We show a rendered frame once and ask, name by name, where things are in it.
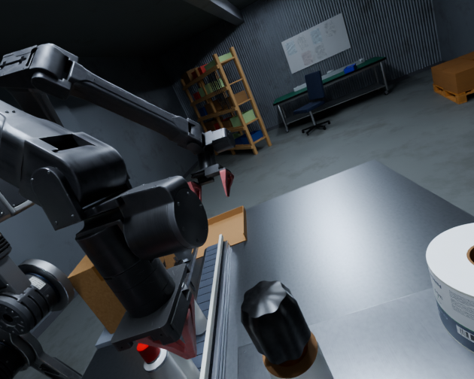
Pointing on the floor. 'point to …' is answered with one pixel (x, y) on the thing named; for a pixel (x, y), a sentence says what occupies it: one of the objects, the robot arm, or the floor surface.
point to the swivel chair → (315, 91)
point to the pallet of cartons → (463, 76)
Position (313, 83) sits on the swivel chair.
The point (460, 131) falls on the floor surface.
